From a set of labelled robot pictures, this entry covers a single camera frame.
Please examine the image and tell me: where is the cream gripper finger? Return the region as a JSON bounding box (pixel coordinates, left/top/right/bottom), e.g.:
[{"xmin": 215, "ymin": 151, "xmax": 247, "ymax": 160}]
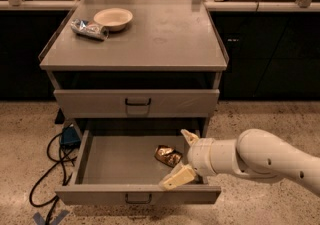
[
  {"xmin": 159, "ymin": 163, "xmax": 197, "ymax": 190},
  {"xmin": 181, "ymin": 129, "xmax": 199, "ymax": 146}
]

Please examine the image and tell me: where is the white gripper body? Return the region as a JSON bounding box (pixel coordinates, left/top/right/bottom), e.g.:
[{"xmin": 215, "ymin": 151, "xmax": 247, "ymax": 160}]
[{"xmin": 187, "ymin": 138, "xmax": 216, "ymax": 177}]

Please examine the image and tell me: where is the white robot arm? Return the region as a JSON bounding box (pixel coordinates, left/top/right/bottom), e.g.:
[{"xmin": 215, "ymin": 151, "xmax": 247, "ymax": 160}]
[{"xmin": 160, "ymin": 129, "xmax": 320, "ymax": 196}]

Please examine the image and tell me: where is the closed grey upper drawer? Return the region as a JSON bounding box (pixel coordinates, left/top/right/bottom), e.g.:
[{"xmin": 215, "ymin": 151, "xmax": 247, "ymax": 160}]
[{"xmin": 54, "ymin": 89, "xmax": 219, "ymax": 118}]

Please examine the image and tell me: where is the open grey middle drawer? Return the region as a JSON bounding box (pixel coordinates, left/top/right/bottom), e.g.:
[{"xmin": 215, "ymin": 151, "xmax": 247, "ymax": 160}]
[{"xmin": 56, "ymin": 130, "xmax": 221, "ymax": 206}]

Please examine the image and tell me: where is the grey drawer cabinet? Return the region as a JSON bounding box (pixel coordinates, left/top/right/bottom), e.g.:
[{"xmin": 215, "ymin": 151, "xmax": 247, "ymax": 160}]
[{"xmin": 40, "ymin": 0, "xmax": 228, "ymax": 133}]

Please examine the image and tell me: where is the crushed blue silver can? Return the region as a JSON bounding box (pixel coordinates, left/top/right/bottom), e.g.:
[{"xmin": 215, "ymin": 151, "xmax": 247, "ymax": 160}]
[{"xmin": 70, "ymin": 19, "xmax": 109, "ymax": 41}]

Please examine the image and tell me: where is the blue power box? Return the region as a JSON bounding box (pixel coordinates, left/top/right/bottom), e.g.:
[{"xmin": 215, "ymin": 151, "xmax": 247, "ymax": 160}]
[{"xmin": 60, "ymin": 126, "xmax": 81, "ymax": 148}]

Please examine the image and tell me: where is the white bowl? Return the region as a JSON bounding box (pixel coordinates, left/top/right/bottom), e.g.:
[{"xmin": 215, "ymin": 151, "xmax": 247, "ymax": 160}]
[{"xmin": 93, "ymin": 8, "xmax": 133, "ymax": 32}]

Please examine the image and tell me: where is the black upper drawer handle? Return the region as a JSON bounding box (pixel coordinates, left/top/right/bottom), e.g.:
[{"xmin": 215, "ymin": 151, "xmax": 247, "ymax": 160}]
[{"xmin": 125, "ymin": 98, "xmax": 152, "ymax": 106}]

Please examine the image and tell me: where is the black drawer handle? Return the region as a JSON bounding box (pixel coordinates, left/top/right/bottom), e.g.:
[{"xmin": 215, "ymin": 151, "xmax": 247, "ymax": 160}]
[
  {"xmin": 125, "ymin": 98, "xmax": 152, "ymax": 106},
  {"xmin": 125, "ymin": 193, "xmax": 152, "ymax": 205}
]

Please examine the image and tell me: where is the black lower drawer handle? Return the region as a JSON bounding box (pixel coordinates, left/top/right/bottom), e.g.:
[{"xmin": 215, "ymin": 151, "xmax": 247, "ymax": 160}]
[{"xmin": 125, "ymin": 193, "xmax": 152, "ymax": 205}]

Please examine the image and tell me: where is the black cable on floor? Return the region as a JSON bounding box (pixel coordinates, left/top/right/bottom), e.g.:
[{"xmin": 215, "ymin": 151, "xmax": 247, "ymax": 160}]
[{"xmin": 29, "ymin": 132, "xmax": 78, "ymax": 225}]

